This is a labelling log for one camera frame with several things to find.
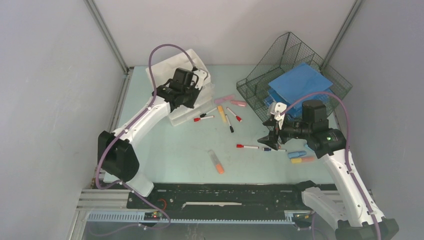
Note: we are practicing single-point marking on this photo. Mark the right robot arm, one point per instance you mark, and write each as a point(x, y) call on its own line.
point(359, 218)

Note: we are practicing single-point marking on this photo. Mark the red cap marker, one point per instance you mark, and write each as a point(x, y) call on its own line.
point(247, 146)
point(198, 119)
point(239, 119)

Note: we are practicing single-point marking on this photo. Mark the red cap marker bottom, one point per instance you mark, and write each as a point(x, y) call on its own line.
point(247, 146)

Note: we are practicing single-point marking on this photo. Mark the yellow orange highlighter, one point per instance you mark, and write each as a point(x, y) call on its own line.
point(304, 159)

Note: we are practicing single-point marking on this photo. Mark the black cap marker lower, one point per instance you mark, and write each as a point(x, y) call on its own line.
point(229, 124)

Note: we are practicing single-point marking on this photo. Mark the green wire mesh organizer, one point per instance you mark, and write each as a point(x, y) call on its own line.
point(287, 52)

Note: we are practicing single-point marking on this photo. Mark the white plastic drawer organizer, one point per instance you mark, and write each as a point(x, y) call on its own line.
point(175, 81)

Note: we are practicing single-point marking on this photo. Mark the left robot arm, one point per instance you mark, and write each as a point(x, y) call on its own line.
point(116, 149)

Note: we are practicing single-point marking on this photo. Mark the clear orange highlighter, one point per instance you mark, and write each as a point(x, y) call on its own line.
point(216, 162)

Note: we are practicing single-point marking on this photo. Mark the black cap marker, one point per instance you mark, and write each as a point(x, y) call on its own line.
point(208, 112)
point(229, 124)

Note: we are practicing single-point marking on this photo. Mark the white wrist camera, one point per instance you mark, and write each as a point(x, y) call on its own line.
point(277, 112)
point(202, 77)

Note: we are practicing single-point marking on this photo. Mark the pink highlighter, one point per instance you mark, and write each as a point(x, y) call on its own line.
point(220, 100)
point(238, 103)

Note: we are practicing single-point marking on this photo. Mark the black cap marker upper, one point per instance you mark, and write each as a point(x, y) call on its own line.
point(208, 112)

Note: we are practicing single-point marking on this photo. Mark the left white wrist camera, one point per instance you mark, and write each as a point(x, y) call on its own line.
point(202, 77)

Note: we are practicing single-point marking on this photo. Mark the pink highlighter right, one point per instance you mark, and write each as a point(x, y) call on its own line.
point(238, 103)

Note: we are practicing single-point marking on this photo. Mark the pink highlighter left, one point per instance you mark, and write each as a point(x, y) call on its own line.
point(220, 100)

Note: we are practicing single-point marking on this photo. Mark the red cap marker left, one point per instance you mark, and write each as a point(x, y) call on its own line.
point(198, 119)

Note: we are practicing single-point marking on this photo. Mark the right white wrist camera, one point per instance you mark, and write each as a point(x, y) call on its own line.
point(277, 112)

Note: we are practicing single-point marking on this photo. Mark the red cap marker right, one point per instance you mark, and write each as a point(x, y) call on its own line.
point(239, 119)

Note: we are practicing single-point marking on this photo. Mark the blue highlighter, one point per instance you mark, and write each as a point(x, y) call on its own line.
point(296, 154)

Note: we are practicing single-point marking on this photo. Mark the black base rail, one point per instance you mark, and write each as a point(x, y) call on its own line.
point(231, 202)

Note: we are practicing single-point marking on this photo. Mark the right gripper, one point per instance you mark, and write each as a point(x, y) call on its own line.
point(271, 140)

